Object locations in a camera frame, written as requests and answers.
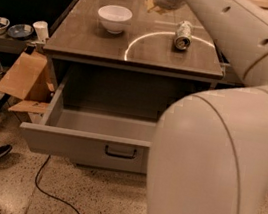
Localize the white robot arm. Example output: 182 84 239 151
146 0 268 214

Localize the grey cabinet with brown top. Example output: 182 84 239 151
26 0 235 187

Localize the grey left side shelf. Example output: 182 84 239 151
0 34 47 60

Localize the black floor cable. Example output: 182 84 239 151
28 153 100 214

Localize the dark blue plate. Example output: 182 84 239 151
7 24 34 40

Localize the black drawer handle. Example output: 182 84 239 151
104 144 137 160

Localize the open grey top drawer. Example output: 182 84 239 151
20 69 156 174

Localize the white ceramic bowl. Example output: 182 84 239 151
97 5 133 34

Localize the white paper cup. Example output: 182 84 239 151
32 20 49 42

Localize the brown cardboard box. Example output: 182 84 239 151
0 52 55 114

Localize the crushed drink can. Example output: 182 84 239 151
174 21 193 51

